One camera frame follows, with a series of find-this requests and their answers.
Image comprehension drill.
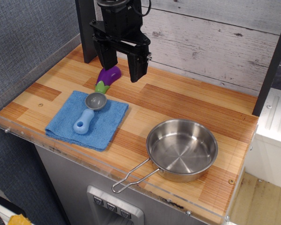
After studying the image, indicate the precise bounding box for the purple toy eggplant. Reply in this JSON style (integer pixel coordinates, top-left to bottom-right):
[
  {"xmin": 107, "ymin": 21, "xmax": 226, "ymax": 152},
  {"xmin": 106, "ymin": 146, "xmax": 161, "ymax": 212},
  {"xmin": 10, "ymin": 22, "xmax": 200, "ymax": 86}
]
[{"xmin": 95, "ymin": 66, "xmax": 122, "ymax": 94}]

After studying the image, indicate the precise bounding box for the blue folded cloth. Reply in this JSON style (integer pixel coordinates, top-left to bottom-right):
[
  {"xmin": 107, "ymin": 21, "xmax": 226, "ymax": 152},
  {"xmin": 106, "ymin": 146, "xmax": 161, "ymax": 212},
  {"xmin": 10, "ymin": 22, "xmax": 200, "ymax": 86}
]
[{"xmin": 45, "ymin": 90, "xmax": 129, "ymax": 151}]

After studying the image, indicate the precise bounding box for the stainless steel pot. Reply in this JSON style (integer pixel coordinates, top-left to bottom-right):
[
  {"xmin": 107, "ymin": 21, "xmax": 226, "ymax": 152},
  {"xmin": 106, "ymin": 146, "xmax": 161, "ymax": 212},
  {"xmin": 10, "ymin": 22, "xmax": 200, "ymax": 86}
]
[{"xmin": 112, "ymin": 119, "xmax": 219, "ymax": 194}]

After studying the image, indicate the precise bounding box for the silver control panel with buttons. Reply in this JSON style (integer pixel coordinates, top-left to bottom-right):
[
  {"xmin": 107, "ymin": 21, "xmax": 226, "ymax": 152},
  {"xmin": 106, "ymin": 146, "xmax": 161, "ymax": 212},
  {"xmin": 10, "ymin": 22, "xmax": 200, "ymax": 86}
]
[{"xmin": 87, "ymin": 185, "xmax": 144, "ymax": 225}]

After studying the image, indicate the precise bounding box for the black left frame post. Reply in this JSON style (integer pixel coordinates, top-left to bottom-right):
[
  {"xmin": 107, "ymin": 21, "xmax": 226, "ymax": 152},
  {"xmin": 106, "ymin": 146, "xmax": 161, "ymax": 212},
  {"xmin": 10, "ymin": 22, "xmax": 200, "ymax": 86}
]
[{"xmin": 75, "ymin": 0, "xmax": 97, "ymax": 63}]

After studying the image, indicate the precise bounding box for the black right frame post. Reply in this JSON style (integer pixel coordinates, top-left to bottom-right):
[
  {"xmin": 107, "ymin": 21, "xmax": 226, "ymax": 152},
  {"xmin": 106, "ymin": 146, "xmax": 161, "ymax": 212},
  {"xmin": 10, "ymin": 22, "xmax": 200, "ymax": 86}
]
[{"xmin": 252, "ymin": 34, "xmax": 281, "ymax": 116}]

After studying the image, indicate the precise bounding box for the grey cabinet front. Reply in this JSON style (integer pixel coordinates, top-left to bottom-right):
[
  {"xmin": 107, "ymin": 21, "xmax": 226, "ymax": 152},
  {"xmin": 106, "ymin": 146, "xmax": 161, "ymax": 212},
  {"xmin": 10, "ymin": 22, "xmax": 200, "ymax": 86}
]
[{"xmin": 34, "ymin": 144, "xmax": 209, "ymax": 225}]

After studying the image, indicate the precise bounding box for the yellow tape lump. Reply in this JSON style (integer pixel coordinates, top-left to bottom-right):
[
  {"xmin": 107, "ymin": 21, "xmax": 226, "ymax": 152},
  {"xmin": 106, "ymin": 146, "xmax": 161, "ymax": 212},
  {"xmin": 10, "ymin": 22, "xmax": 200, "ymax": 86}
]
[{"xmin": 8, "ymin": 214, "xmax": 32, "ymax": 225}]

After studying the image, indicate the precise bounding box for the blue grey toy scoop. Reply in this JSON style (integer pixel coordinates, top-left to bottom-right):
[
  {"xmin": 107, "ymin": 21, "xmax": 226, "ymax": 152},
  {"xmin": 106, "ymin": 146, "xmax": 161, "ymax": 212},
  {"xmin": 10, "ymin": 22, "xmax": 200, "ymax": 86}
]
[{"xmin": 73, "ymin": 92, "xmax": 107, "ymax": 135}]

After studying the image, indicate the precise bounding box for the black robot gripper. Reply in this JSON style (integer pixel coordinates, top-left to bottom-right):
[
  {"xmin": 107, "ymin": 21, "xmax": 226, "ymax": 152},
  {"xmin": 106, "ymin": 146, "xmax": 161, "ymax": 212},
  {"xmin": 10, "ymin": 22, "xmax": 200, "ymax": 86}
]
[{"xmin": 90, "ymin": 0, "xmax": 151, "ymax": 83}]

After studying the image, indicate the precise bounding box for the black frame post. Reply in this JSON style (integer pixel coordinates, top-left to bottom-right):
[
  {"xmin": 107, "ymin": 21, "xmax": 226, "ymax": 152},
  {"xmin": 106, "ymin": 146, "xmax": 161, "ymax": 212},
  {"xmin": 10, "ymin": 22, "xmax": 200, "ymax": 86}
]
[
  {"xmin": 75, "ymin": 0, "xmax": 97, "ymax": 63},
  {"xmin": 252, "ymin": 34, "xmax": 281, "ymax": 116}
]

